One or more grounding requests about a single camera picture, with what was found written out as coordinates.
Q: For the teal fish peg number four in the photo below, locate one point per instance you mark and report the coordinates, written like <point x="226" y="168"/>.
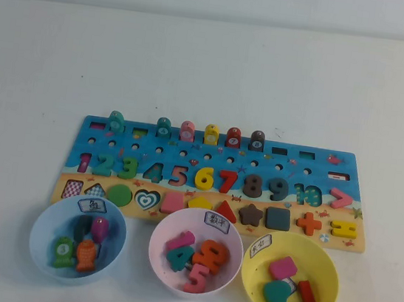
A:
<point x="163" y="128"/>

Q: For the pink trapezoid piece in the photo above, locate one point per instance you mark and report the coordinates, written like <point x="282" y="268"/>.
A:
<point x="172" y="204"/>

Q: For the dark grey fish peg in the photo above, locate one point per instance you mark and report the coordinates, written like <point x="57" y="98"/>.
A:
<point x="83" y="228"/>

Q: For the orange fish peg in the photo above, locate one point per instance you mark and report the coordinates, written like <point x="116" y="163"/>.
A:
<point x="86" y="255"/>

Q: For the blue white diamond piece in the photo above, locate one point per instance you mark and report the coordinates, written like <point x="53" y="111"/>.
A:
<point x="292" y="284"/>

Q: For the orange plus sign piece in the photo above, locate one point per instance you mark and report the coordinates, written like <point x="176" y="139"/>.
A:
<point x="308" y="224"/>

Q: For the pink plastic bowl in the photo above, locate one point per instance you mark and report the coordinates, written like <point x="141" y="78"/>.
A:
<point x="166" y="280"/>

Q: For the pink number five piece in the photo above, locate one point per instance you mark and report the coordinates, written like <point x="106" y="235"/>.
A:
<point x="196" y="282"/>

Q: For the teal heart piece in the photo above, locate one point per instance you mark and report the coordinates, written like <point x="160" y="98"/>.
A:
<point x="276" y="295"/>

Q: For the teal fish peg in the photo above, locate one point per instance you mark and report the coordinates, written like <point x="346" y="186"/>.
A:
<point x="115" y="123"/>

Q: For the colourful wooden puzzle board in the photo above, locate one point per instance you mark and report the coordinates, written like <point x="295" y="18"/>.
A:
<point x="297" y="163"/>

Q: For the pink greater-than sign piece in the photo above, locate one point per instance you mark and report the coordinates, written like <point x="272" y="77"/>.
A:
<point x="344" y="200"/>

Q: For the brown star piece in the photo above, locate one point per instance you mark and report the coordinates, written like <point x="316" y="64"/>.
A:
<point x="251" y="215"/>

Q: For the dark grey square piece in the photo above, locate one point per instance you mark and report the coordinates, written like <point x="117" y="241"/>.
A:
<point x="278" y="218"/>

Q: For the dark grey number nine piece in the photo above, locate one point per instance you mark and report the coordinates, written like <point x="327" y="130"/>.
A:
<point x="283" y="191"/>

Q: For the pink fish peg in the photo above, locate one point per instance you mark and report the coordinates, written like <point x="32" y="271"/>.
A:
<point x="187" y="131"/>

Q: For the teal number four piece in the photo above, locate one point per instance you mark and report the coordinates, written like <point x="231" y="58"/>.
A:
<point x="176" y="261"/>

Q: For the green fish peg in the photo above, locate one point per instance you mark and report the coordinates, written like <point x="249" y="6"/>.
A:
<point x="62" y="251"/>

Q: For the orange number ten piece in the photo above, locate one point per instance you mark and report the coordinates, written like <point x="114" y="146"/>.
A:
<point x="203" y="255"/>

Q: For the pink rectangle piece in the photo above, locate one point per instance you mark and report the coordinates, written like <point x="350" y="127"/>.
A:
<point x="283" y="268"/>

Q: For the green number three piece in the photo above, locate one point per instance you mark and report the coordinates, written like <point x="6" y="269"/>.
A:
<point x="129" y="168"/>

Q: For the purple fish peg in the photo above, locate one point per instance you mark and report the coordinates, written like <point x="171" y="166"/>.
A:
<point x="100" y="230"/>

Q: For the green circle piece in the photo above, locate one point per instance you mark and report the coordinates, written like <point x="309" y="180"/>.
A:
<point x="119" y="196"/>

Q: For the pink number one piece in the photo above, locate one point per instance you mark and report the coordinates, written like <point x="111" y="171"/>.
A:
<point x="179" y="240"/>

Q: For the light blue plastic bowl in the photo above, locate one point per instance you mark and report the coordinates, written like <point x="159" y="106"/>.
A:
<point x="46" y="227"/>

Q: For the yellow pentagon piece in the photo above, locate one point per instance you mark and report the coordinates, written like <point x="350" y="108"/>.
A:
<point x="199" y="203"/>

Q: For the red triangle piece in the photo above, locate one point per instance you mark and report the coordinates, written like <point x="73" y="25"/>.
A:
<point x="225" y="213"/>

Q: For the red minus sign piece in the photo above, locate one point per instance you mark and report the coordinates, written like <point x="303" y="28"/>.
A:
<point x="307" y="293"/>

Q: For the yellow number six piece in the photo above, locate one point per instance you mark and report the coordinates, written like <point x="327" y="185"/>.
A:
<point x="200" y="180"/>

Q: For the red fish peg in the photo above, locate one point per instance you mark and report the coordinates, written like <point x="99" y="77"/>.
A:
<point x="234" y="137"/>

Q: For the brown number eight piece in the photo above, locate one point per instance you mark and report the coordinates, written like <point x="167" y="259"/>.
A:
<point x="252" y="193"/>

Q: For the yellow plastic bowl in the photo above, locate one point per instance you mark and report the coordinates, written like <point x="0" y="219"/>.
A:
<point x="324" y="271"/>

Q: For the yellow fish peg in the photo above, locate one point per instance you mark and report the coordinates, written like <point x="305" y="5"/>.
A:
<point x="211" y="134"/>

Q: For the white paper label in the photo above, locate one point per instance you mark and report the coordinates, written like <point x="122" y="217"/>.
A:
<point x="92" y="206"/>
<point x="261" y="246"/>
<point x="217" y="220"/>

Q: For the yellow equals sign piece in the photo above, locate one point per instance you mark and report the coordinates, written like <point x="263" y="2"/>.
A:
<point x="337" y="224"/>

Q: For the red number seven piece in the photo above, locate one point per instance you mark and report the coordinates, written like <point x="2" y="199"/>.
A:
<point x="228" y="180"/>

